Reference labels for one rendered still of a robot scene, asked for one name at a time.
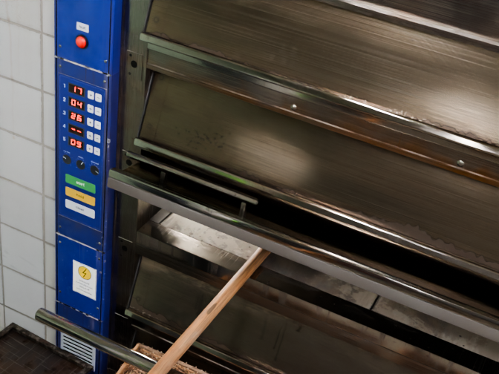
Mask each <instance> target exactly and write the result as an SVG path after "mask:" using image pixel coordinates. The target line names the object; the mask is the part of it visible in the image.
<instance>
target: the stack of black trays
mask: <svg viewBox="0 0 499 374"><path fill-rule="evenodd" d="M93 369H94V366H92V365H90V364H89V363H87V362H85V361H83V360H82V359H80V358H77V357H76V356H74V355H72V354H70V353H69V352H66V351H65V350H63V349H61V348H59V347H58V346H56V345H54V344H52V343H50V342H49V341H46V340H45V339H43V338H41V337H39V336H38V335H35V334H33V333H32V332H30V331H28V330H26V329H25V328H23V327H21V326H19V325H17V324H15V323H11V324H10V325H9V326H7V327H5V328H4V329H3V330H2V331H1V332H0V374H89V372H91V371H92V370H93Z"/></svg>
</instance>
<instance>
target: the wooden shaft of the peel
mask: <svg viewBox="0 0 499 374"><path fill-rule="evenodd" d="M270 253H271V252H269V251H267V250H265V249H262V248H258V249H257V250H256V252H255V253H254V254H253V255H252V256H251V257H250V259H249V260H248V261H247V262H246V263H245V264H244V265H243V266H242V267H241V268H240V269H239V270H238V272H237V273H236V274H235V275H234V276H233V277H232V279H231V280H230V281H229V282H228V283H227V284H226V286H225V287H224V288H223V289H222V290H221V291H220V292H219V293H218V294H217V295H216V296H215V298H214V299H213V300H212V301H211V302H210V303H209V305H208V306H207V307H206V308H205V309H204V310H203V311H202V313H201V314H199V316H198V317H197V318H196V319H195V320H194V321H193V322H192V324H191V325H190V326H189V327H188V328H187V329H186V331H185V332H184V333H183V334H182V335H181V336H180V337H179V338H178V339H177V340H176V342H175V343H174V344H173V345H172V346H171V347H170V348H169V350H168V351H167V352H166V353H165V354H164V355H163V357H162V358H161V359H160V360H159V361H158V362H157V363H156V364H155V365H154V366H153V367H152V368H151V370H150V371H149V372H148V373H147V374H167V373H168V371H170V369H171V368H172V367H173V366H174V365H175V364H176V363H177V361H178V360H179V359H180V358H181V356H182V355H183V354H184V353H185V352H186V351H187V350H188V348H190V346H191V345H192V344H193V343H194V342H195V340H196V339H197V338H198V337H199V335H200V334H201V333H202V332H203V331H204V330H205V329H206V328H207V327H208V325H209V324H210V323H211V322H212V320H213V319H214V318H215V317H216V316H217V314H218V313H219V312H220V311H221V310H222V309H223V308H224V307H225V306H226V304H227V303H228V302H229V301H230V299H231V298H232V297H233V296H234V295H235V293H236V292H237V291H238V290H239V289H240V288H241V287H242V286H243V285H244V283H245V282H246V281H247V280H248V278H249V277H250V276H251V275H252V274H253V272H254V271H255V270H256V269H257V268H258V267H259V266H260V265H261V263H262V262H263V261H264V260H265V259H266V257H267V256H268V255H269V254H270Z"/></svg>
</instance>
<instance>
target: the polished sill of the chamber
mask: <svg viewBox="0 0 499 374"><path fill-rule="evenodd" d="M136 243H137V244H139V245H141V246H144V247H146V248H148V249H151V250H153V251H156V252H158V253H161V254H162V255H165V256H167V257H170V258H172V259H175V260H178V261H180V262H181V263H185V264H187V265H189V266H192V267H194V268H196V269H199V270H201V271H203V272H206V273H208V274H211V275H213V276H215V277H217V278H220V279H222V280H225V281H227V282H229V281H230V280H231V279H232V277H233V276H234V275H235V274H236V273H237V272H238V270H239V269H240V268H241V267H242V266H243V265H244V264H245V263H246V262H247V260H245V259H243V258H241V257H238V256H236V255H233V254H231V253H228V252H225V251H224V250H221V249H218V248H216V247H214V246H211V245H209V244H207V243H204V242H201V241H199V240H196V239H194V238H192V237H189V236H187V235H184V234H181V233H180V232H176V231H174V230H172V229H169V228H167V227H165V226H161V225H160V224H157V223H154V222H152V221H150V220H149V221H148V222H147V223H146V224H145V225H143V226H142V227H141V228H140V229H139V230H137V239H136ZM241 288H244V289H247V290H249V291H251V292H254V293H256V294H258V295H261V296H263V297H265V298H268V299H270V300H272V301H275V302H277V303H280V304H282V305H285V306H287V307H289V308H291V309H294V310H296V311H299V312H302V313H304V314H305V315H309V316H310V317H313V318H316V319H318V320H320V321H323V322H325V323H327V324H330V325H332V326H334V327H337V328H340V329H342V330H344V331H346V332H349V333H351V334H354V335H356V336H359V337H360V338H364V339H365V340H368V341H371V342H373V343H375V344H378V345H380V346H382V347H385V348H387V349H389V350H392V351H394V352H397V353H399V354H401V355H404V356H406V357H409V358H411V359H414V360H415V361H418V362H420V363H423V364H425V365H428V366H430V367H433V368H434V369H437V370H440V371H442V372H444V373H447V374H499V362H497V361H494V360H492V359H490V358H487V357H484V356H482V355H479V354H477V353H475V352H472V351H470V350H467V349H464V348H462V347H459V346H458V345H455V344H452V343H450V342H447V341H444V340H443V339H440V338H437V337H435V336H433V335H430V334H428V333H426V332H423V331H420V330H418V329H415V328H413V327H410V326H408V325H406V324H403V323H400V322H399V321H395V320H393V319H391V318H388V317H386V316H384V315H380V314H379V313H376V312H373V311H371V310H369V309H366V308H364V307H362V306H359V305H356V304H353V303H351V302H349V301H346V300H344V299H342V298H339V297H336V296H335V295H332V294H329V293H327V292H324V291H322V290H320V289H317V288H315V287H312V286H309V285H307V284H305V283H302V282H300V281H298V280H295V279H292V278H289V277H287V276H285V275H282V274H280V273H278V272H275V271H273V270H271V269H268V268H265V267H263V266H259V267H258V268H257V269H256V270H255V271H254V272H253V274H252V275H251V276H250V277H249V278H248V280H247V281H246V282H245V283H244V285H243V286H242V287H241Z"/></svg>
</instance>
